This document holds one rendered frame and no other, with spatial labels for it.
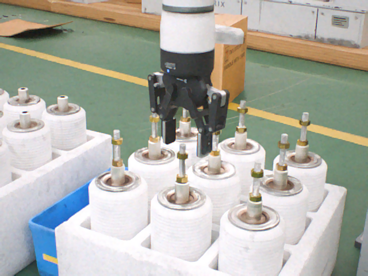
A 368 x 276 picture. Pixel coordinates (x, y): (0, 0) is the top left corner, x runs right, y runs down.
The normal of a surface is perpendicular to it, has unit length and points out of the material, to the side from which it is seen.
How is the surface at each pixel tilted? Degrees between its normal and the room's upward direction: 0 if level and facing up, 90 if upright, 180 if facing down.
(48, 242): 92
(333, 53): 90
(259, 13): 90
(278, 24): 90
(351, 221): 0
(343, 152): 0
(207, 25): 82
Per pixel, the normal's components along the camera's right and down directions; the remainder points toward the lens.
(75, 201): 0.88, 0.16
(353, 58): -0.64, 0.28
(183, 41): -0.14, 0.39
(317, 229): 0.02, -0.92
